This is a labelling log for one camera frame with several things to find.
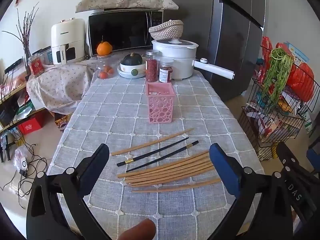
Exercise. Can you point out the white electric cooking pot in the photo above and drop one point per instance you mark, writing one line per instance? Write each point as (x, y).
(177, 60)

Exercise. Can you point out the pile of wooden chopsticks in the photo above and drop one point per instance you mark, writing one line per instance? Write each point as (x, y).
(170, 173)

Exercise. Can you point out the wooden side shelf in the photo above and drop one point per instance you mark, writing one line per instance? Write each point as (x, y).
(10, 97)

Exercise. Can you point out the dry branches in vase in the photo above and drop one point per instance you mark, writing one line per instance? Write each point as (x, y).
(26, 30)

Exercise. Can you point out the floral cloth cover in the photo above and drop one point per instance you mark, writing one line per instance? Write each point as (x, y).
(60, 85)

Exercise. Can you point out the pink perforated utensil holder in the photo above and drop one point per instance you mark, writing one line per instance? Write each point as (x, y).
(160, 105)

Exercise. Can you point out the supplement jar with grey lid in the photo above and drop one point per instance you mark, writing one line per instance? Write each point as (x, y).
(165, 71)

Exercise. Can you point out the clear glass jar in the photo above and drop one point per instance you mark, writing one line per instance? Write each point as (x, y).
(104, 62)

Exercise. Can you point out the white device on floor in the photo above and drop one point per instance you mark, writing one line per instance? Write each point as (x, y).
(23, 163)

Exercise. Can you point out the floral cushion cover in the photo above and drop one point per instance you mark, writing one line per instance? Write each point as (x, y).
(125, 0)

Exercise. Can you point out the small tangerine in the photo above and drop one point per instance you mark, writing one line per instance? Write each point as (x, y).
(103, 75)
(108, 69)

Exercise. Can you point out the black chopstick with gold band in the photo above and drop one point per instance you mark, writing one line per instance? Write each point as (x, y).
(162, 157)
(160, 149)

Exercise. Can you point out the orange fruit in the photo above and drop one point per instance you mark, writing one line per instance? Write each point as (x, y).
(104, 48)

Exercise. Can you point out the red plastic bag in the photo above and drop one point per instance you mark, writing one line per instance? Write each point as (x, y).
(301, 80)
(267, 50)

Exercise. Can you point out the grey refrigerator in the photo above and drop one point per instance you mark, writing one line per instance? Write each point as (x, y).
(225, 50)

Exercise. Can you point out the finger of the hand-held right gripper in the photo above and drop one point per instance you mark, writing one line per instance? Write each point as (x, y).
(314, 160)
(287, 163)

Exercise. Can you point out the green kabocha squash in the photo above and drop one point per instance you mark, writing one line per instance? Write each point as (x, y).
(132, 59)

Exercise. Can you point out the white air fryer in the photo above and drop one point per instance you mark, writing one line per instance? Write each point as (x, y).
(67, 37)

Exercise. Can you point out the blue printed poster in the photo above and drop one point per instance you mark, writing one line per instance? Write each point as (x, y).
(298, 53)

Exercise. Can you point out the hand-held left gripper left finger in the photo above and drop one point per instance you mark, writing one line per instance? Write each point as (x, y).
(98, 158)

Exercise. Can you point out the black microwave oven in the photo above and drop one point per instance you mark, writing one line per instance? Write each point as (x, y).
(120, 32)

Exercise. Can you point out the wooden chopstick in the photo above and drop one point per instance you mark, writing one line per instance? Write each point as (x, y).
(152, 141)

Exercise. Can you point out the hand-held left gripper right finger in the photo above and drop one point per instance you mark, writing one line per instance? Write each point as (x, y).
(223, 170)

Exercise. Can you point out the grey checked tablecloth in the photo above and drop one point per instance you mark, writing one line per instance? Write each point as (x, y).
(120, 120)

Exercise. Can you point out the clear container with red label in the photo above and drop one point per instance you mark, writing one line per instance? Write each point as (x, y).
(36, 66)

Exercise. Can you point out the white bowl with green knob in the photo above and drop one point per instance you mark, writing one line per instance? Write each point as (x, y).
(127, 69)

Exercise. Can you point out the jar of red goji berries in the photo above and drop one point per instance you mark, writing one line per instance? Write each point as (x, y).
(152, 67)

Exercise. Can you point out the red cardboard box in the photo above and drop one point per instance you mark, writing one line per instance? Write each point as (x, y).
(30, 126)

